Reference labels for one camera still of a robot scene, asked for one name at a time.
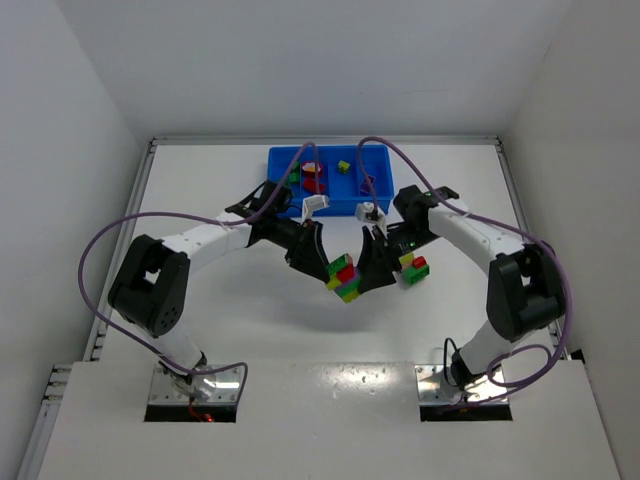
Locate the purple paw lego brick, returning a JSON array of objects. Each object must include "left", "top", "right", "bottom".
[{"left": 359, "top": 175, "right": 376, "bottom": 196}]

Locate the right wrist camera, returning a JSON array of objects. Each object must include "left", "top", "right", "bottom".
[{"left": 355, "top": 202, "right": 387, "bottom": 234}]

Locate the lime lego brick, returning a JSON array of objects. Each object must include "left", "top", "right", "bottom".
[{"left": 337, "top": 160, "right": 351, "bottom": 175}]

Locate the metal base plate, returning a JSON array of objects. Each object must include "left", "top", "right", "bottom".
[
  {"left": 148, "top": 366, "right": 244, "bottom": 407},
  {"left": 415, "top": 364, "right": 507, "bottom": 407}
]

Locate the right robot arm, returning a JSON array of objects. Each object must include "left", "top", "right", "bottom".
[{"left": 357, "top": 185, "right": 566, "bottom": 388}]

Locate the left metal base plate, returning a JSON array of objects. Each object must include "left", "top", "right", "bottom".
[{"left": 148, "top": 366, "right": 244, "bottom": 407}]

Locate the red curved lego brick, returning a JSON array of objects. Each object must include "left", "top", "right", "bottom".
[{"left": 302, "top": 178, "right": 326, "bottom": 194}]

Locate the large lego block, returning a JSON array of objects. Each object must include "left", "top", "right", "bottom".
[{"left": 326, "top": 253, "right": 361, "bottom": 304}]

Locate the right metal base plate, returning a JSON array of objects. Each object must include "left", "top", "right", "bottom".
[{"left": 415, "top": 364, "right": 507, "bottom": 407}]

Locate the blue plastic sorting bin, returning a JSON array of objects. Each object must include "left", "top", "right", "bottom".
[{"left": 282, "top": 145, "right": 395, "bottom": 217}]

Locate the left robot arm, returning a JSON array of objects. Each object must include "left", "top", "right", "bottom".
[{"left": 108, "top": 181, "right": 330, "bottom": 386}]

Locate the small stacked lego block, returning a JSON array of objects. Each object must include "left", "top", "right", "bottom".
[{"left": 400, "top": 252, "right": 430, "bottom": 286}]

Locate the red flower lego brick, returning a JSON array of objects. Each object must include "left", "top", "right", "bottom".
[{"left": 300, "top": 161, "right": 324, "bottom": 177}]

